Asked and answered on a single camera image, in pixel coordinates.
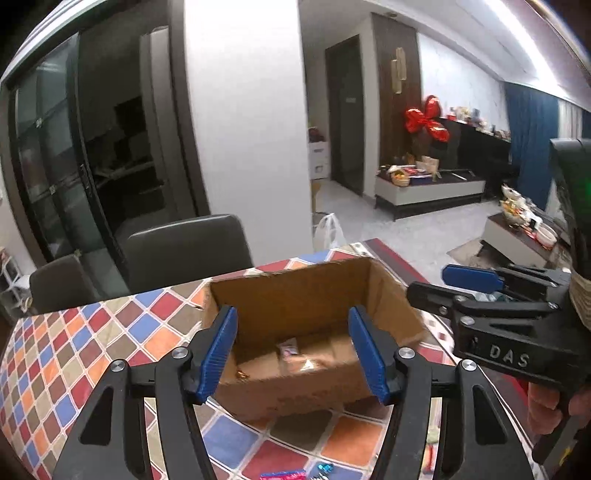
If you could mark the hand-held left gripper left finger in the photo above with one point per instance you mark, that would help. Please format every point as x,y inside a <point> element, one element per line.
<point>217,355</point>

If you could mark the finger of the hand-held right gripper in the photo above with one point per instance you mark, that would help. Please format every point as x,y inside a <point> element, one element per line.
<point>471,278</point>
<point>429,295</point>

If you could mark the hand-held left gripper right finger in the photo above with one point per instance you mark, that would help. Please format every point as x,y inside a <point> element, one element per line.
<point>369,355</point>

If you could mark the cardboard box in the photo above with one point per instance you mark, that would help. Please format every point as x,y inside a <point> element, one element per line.
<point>286,295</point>

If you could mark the blue candy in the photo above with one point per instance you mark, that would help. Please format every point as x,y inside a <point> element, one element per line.
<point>322,468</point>

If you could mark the blue pink snack packet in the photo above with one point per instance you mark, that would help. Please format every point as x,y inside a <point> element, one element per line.
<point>281,475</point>

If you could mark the person's right hand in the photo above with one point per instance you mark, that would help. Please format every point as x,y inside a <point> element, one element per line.
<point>544,406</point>

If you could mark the golden snack wrapper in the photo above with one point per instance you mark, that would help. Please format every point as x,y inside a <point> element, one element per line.
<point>243,373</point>
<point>311,364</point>

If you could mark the dark coffee table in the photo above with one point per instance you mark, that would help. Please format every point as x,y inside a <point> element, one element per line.
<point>503,235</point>

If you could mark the pink white snack wrapper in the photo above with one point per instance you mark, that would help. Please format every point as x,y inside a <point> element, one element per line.
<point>288,348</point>

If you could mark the white bowl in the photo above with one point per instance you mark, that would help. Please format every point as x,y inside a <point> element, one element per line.
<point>546,236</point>

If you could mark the low white tv bench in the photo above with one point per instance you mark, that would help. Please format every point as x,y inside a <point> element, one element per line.
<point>429,191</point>

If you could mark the wide dark grey chair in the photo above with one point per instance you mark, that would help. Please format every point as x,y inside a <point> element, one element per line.
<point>184,254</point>

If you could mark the white plastic bag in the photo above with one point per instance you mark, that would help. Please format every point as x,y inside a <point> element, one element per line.
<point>328,233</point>

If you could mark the woven fruit basket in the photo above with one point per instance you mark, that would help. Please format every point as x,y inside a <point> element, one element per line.
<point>400,177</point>

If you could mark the black sideboard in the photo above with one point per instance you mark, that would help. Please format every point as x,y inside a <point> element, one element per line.
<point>480,147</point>

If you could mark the blue curtain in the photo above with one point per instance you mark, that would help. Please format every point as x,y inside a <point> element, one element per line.
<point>531,147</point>

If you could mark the brown floor carton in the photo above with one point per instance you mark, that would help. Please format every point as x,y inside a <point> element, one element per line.
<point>316,194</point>

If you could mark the red foil bow balloon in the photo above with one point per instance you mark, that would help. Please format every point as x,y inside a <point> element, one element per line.
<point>418,121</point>

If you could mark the small dark grey chair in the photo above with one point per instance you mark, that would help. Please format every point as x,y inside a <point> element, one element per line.
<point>62,286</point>

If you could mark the white carton box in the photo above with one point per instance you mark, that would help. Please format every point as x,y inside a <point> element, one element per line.
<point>318,161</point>

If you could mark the dark wooden room door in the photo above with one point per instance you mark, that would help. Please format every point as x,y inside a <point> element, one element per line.
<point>344,120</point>

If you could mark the white shelf rack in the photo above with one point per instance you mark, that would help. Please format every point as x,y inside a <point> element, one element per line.
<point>11,281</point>

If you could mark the black sliding glass door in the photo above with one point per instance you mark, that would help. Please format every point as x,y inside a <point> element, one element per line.
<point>60,152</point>

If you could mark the dark slatted wall panel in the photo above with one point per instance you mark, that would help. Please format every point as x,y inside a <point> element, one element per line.
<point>383,138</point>

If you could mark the gold wall decoration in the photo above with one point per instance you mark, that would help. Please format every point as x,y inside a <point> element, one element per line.
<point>398,69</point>

